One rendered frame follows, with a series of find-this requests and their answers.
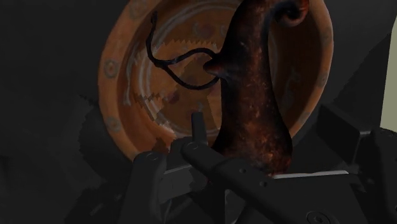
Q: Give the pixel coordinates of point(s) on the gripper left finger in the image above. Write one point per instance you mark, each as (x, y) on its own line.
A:
(214, 169)

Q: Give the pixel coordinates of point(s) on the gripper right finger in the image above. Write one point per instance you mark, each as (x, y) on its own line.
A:
(380, 161)

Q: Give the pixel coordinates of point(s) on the orange patterned bowl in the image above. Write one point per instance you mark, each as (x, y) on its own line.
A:
(124, 102)

